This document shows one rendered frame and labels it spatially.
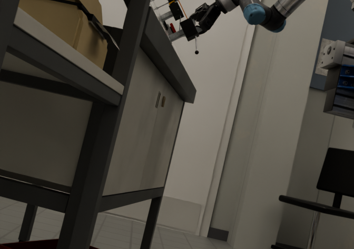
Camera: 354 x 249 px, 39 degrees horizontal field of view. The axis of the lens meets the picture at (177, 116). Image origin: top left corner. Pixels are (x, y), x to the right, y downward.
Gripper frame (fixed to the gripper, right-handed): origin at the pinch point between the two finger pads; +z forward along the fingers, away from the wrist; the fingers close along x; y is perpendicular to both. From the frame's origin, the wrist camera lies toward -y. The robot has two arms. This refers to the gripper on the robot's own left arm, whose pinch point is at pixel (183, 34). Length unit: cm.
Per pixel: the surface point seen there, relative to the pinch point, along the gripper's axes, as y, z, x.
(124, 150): -81, 8, 9
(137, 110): -70, 2, 12
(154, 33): -75, -19, 29
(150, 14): -80, -23, 34
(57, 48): -129, -27, 50
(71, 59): -124, -25, 47
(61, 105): -93, 3, 33
